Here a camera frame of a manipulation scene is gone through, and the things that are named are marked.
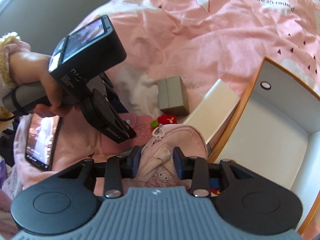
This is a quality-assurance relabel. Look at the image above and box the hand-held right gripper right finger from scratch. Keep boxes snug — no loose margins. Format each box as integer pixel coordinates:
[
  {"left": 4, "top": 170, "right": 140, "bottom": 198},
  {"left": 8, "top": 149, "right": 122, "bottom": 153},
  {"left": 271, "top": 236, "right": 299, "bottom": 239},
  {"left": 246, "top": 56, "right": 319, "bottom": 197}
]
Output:
[{"left": 173, "top": 147, "right": 250, "bottom": 197}]

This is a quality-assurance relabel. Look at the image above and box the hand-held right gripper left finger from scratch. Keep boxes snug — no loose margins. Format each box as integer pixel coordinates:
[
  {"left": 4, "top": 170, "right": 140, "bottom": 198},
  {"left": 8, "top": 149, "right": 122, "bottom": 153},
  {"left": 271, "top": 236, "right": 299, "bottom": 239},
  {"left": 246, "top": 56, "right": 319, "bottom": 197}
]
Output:
[{"left": 59, "top": 146, "right": 141, "bottom": 199}]

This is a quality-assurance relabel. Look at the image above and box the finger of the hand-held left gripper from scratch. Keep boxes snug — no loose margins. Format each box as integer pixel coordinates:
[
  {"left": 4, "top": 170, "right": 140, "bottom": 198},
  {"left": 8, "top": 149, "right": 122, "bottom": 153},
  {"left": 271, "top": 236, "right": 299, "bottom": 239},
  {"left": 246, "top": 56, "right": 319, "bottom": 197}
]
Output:
[
  {"left": 117, "top": 115, "right": 137, "bottom": 139},
  {"left": 101, "top": 74, "right": 129, "bottom": 114}
]

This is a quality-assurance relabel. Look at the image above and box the pink mini backpack pouch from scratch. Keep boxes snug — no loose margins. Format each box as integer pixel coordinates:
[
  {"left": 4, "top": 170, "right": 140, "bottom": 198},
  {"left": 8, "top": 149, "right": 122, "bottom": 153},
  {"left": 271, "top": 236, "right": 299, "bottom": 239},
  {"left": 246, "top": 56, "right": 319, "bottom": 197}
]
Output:
[{"left": 136, "top": 124, "right": 208, "bottom": 188}]

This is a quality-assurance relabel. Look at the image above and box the white long box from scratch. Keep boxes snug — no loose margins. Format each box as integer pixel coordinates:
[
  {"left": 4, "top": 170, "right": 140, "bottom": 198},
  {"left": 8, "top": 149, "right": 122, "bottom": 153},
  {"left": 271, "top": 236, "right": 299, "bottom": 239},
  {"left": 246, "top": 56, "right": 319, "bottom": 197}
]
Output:
[{"left": 181, "top": 79, "right": 240, "bottom": 153}]

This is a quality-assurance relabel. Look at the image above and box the wooden storage box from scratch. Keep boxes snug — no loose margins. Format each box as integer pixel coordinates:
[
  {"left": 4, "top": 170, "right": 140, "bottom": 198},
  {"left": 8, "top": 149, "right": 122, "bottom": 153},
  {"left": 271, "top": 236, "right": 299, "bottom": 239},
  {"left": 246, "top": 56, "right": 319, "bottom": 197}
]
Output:
[{"left": 207, "top": 56, "right": 320, "bottom": 238}]

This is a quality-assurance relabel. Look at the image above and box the person's left forearm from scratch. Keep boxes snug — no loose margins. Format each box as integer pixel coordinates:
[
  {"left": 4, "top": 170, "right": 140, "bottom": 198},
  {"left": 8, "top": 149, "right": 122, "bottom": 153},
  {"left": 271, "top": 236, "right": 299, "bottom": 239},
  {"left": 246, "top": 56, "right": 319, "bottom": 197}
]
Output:
[{"left": 0, "top": 31, "right": 44, "bottom": 133}]

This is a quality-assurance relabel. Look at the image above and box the person's left hand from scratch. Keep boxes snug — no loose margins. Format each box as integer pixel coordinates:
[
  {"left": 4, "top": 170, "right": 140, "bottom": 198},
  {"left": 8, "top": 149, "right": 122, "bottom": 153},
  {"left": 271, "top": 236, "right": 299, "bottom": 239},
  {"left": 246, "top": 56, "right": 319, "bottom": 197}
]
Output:
[{"left": 32, "top": 52, "right": 63, "bottom": 118}]

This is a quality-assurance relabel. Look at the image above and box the red knitted flower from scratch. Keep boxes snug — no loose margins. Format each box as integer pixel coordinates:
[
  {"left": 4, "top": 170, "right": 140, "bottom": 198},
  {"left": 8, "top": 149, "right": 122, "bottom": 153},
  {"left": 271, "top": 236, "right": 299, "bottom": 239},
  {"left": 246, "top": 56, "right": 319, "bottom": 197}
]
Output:
[{"left": 150, "top": 114, "right": 178, "bottom": 128}]

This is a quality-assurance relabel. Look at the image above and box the grey-brown small box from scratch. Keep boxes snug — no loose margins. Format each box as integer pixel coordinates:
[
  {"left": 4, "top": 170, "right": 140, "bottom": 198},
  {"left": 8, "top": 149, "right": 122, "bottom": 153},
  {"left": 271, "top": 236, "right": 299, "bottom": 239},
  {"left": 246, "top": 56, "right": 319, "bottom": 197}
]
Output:
[{"left": 157, "top": 76, "right": 190, "bottom": 117}]

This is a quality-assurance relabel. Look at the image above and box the black smartphone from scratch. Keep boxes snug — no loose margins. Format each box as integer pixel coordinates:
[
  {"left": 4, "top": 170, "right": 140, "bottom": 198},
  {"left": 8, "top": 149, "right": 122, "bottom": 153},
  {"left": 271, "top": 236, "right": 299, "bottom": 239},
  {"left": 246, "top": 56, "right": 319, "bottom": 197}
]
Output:
[{"left": 24, "top": 114, "right": 63, "bottom": 172}]

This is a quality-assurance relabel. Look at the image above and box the pink printed bedsheet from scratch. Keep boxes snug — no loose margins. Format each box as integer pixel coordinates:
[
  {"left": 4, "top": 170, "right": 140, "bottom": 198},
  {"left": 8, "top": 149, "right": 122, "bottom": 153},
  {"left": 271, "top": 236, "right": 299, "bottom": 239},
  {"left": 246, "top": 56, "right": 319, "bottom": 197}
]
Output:
[{"left": 15, "top": 0, "right": 320, "bottom": 190}]

